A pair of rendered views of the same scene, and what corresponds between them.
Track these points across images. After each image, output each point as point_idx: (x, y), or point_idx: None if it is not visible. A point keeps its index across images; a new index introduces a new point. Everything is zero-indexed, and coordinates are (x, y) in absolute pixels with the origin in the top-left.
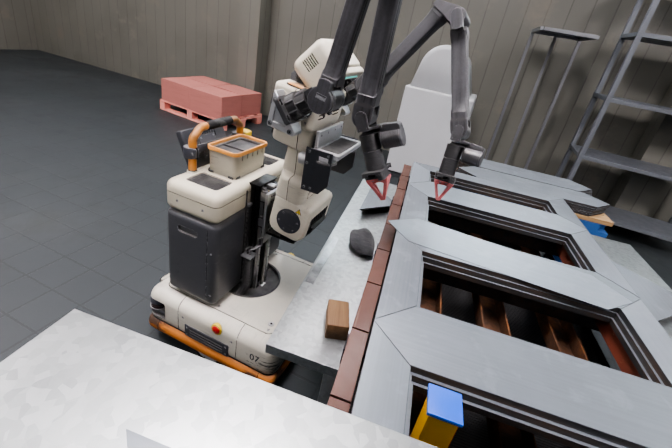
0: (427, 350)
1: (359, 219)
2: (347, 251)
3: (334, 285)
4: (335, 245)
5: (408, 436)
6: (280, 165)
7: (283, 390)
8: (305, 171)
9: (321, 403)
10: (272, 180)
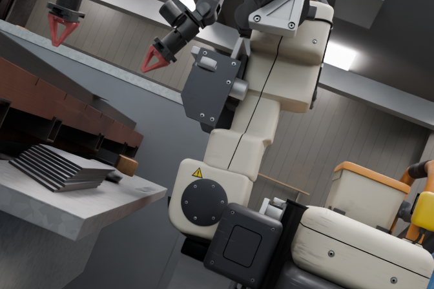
0: None
1: (104, 184)
2: (120, 180)
3: (129, 179)
4: (137, 188)
5: (141, 77)
6: (314, 208)
7: (174, 91)
8: (232, 114)
9: (163, 86)
10: (286, 200)
